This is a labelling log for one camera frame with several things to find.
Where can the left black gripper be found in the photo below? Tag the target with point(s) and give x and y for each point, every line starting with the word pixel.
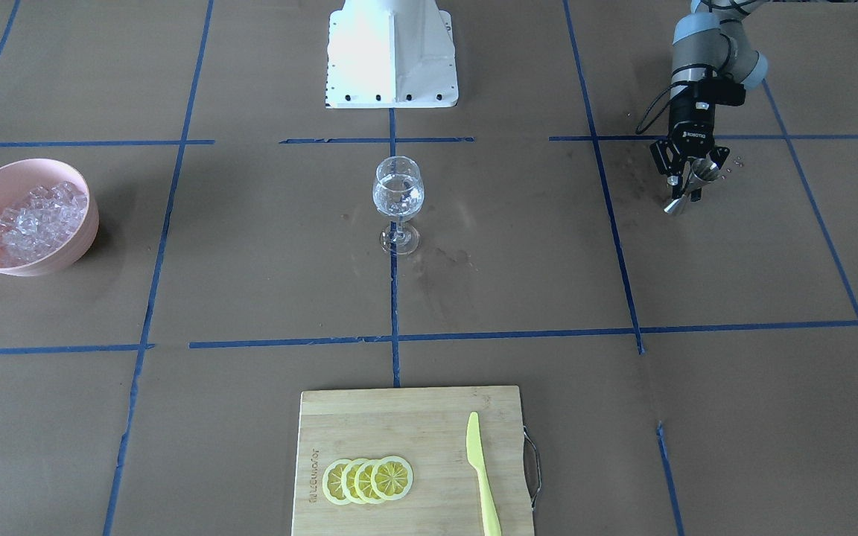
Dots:
pixel 688 120

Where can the steel double jigger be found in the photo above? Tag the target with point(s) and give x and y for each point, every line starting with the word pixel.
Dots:
pixel 700 173

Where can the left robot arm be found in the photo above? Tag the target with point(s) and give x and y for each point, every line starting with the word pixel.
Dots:
pixel 713 64

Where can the clear wine glass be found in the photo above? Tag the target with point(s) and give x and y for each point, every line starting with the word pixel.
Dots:
pixel 398 193

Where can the pink bowl of ice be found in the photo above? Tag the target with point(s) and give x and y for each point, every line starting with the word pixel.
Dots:
pixel 48 217

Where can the wooden cutting board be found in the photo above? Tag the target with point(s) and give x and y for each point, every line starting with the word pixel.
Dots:
pixel 411 461

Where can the yellow plastic knife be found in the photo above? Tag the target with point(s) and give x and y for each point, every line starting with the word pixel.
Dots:
pixel 475 457

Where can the lemon slice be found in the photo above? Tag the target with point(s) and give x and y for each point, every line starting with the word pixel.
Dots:
pixel 365 482
pixel 395 478
pixel 333 482
pixel 348 480

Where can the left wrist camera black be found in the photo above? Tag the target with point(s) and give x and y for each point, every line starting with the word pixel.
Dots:
pixel 720 91

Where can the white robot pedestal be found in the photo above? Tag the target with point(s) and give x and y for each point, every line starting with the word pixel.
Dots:
pixel 391 55

